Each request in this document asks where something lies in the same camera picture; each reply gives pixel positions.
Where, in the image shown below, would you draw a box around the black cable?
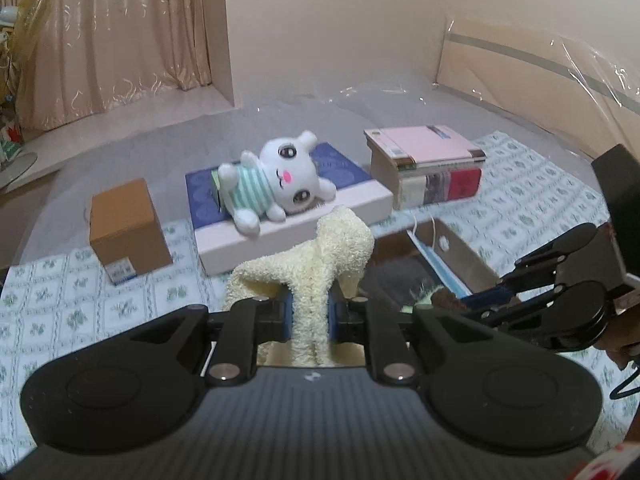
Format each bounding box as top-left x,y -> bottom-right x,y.
609,367 -> 640,402

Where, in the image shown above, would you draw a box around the person's right hand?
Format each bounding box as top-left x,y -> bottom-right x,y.
598,287 -> 640,371

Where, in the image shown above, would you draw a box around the white plush bunny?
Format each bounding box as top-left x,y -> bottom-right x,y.
216,130 -> 337,235

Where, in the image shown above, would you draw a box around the brown fuzzy cloth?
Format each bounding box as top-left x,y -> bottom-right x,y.
431,287 -> 471,312

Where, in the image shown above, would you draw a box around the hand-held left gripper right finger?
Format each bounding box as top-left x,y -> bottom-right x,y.
327,296 -> 493,386

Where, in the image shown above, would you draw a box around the clear plastic sheet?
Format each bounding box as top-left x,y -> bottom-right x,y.
0,80 -> 617,271

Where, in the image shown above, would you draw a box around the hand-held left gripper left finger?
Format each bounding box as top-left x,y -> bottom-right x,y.
129,296 -> 294,386

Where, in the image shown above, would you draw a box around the thin white book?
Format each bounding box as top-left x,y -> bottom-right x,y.
370,145 -> 487,179

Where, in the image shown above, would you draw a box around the black cloth pouch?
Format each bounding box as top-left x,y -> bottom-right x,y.
359,254 -> 442,312

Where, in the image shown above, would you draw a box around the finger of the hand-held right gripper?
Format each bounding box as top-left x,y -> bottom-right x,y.
459,283 -> 567,334
499,224 -> 602,289

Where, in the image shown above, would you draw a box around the red green printed box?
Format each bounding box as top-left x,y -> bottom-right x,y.
0,119 -> 24,162

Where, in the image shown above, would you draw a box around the beige bed headboard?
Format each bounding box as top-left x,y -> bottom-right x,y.
434,14 -> 640,159

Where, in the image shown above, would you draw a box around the blue white flat box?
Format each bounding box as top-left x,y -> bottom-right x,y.
185,141 -> 395,276

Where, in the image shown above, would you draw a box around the thick red white book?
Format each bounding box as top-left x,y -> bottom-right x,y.
372,152 -> 484,211

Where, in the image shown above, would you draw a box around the blue face mask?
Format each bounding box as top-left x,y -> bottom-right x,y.
406,214 -> 474,299

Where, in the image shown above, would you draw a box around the small closed cardboard box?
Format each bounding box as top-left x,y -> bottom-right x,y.
89,178 -> 175,287

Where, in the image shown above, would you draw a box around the yellow standing fan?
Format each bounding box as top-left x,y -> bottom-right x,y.
0,0 -> 59,192

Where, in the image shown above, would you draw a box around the beige curtain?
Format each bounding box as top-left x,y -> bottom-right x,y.
14,0 -> 214,132

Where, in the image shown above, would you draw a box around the pink book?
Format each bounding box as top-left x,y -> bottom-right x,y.
363,124 -> 487,166

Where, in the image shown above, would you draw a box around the cream towel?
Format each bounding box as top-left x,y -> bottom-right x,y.
222,205 -> 376,368

